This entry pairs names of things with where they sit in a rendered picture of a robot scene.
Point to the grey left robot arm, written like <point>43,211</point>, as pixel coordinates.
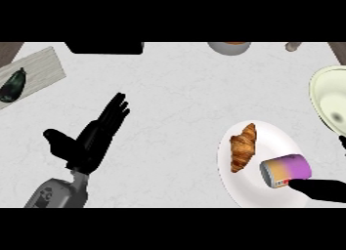
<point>57,192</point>

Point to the purple and orange can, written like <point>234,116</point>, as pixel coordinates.
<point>285,170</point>

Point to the black appliance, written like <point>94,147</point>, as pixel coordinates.
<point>105,47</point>

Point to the pale wooden cutting board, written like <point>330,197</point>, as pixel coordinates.
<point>22,78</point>

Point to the pale green bowl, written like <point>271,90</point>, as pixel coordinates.
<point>336,101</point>

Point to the dark purple eggplant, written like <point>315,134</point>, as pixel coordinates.
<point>11,85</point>

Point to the white plate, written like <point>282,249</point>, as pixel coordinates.
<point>266,166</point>

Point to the golden brown croissant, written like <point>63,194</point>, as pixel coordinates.
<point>242,146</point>

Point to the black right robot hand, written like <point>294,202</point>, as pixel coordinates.
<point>331,190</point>

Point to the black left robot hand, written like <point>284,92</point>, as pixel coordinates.
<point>91,138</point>

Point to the small beige shaker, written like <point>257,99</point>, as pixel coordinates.
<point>293,46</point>

